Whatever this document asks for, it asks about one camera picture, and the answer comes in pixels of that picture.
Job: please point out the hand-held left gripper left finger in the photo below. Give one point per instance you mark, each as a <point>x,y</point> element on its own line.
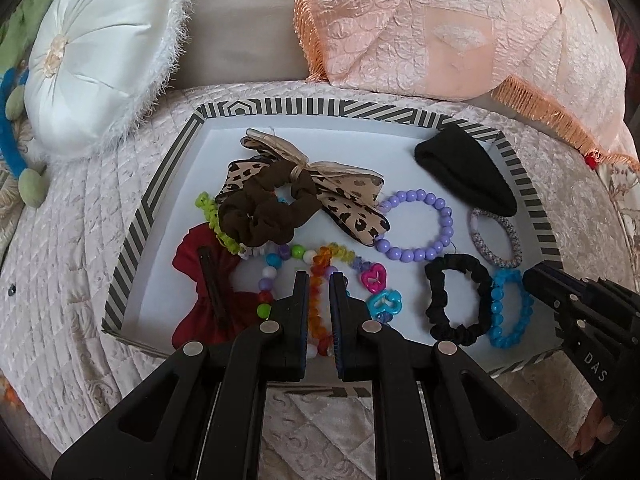
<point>301,320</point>

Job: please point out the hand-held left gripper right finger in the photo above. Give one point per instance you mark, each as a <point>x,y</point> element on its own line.
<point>337,320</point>

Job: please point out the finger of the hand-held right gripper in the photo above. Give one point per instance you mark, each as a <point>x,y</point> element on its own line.
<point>570,277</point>
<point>550,295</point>

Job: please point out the leopard print hair bow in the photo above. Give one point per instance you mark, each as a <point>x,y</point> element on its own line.
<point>350,200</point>

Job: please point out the brown scrunchie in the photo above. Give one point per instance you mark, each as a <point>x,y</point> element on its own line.
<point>260,182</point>

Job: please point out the black fabric headband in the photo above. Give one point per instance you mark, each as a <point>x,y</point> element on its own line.
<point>465,170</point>

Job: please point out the striped-rim white tray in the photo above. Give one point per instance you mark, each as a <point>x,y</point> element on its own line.
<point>320,135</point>

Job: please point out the person's right hand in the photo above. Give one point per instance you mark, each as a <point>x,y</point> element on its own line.
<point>595,432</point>

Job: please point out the floral embroidered cloth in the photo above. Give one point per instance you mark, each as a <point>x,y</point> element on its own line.
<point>622,200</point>

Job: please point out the black scrunchie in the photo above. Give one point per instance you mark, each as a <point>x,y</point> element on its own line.
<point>435,305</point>

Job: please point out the red fabric hair bow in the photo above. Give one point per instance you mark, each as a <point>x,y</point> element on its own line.
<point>192,260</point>

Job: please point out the cream quilted bedspread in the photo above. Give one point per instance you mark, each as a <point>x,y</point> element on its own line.
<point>75,285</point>

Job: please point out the peach fringed pillow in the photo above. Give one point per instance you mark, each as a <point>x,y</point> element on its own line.
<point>425,25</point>

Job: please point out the beige cushion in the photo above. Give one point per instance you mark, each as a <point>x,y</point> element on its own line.
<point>240,35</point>

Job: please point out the white round satin pillow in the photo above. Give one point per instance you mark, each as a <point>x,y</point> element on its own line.
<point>100,60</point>

